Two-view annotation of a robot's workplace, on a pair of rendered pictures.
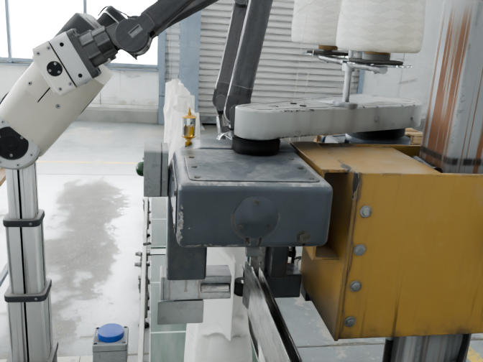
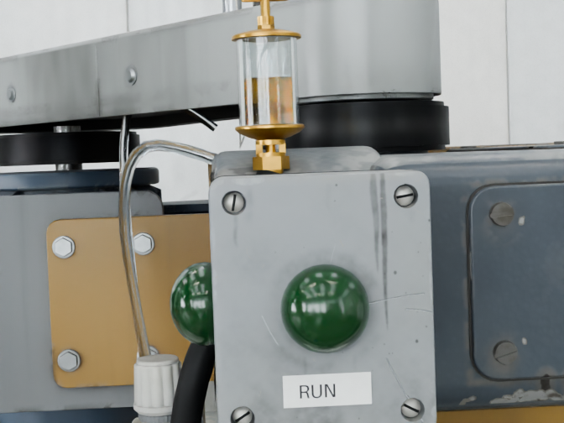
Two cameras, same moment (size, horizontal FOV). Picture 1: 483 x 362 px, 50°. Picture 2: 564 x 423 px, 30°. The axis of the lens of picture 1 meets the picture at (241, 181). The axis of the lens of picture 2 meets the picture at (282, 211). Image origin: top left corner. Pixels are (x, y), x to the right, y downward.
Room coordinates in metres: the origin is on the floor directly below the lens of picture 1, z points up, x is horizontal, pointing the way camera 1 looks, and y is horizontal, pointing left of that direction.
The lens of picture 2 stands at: (0.92, 0.54, 1.34)
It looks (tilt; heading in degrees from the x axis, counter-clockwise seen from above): 3 degrees down; 277
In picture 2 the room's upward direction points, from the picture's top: 2 degrees counter-clockwise
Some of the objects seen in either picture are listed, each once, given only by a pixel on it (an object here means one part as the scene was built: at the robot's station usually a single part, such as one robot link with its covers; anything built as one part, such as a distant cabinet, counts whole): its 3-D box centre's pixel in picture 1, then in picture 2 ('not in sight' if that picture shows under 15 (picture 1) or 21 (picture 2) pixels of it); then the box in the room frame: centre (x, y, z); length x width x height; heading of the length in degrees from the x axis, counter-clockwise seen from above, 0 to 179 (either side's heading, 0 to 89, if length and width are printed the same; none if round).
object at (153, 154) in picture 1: (155, 169); (318, 298); (0.96, 0.16, 1.29); 0.08 x 0.05 x 0.09; 10
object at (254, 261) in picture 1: (256, 266); not in sight; (1.00, -0.04, 1.08); 0.03 x 0.01 x 0.13; 100
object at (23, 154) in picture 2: (379, 128); (68, 151); (1.21, -0.31, 1.35); 0.12 x 0.12 x 0.04
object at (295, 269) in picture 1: (279, 280); not in sight; (1.02, -0.10, 1.04); 0.08 x 0.06 x 0.05; 100
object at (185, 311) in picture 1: (180, 306); not in sight; (0.98, 0.11, 0.98); 0.09 x 0.05 x 0.05; 100
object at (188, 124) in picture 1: (188, 126); (268, 82); (0.98, 0.11, 1.37); 0.03 x 0.02 x 0.03; 10
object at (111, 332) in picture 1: (111, 334); not in sight; (1.07, 0.28, 0.84); 0.06 x 0.06 x 0.02
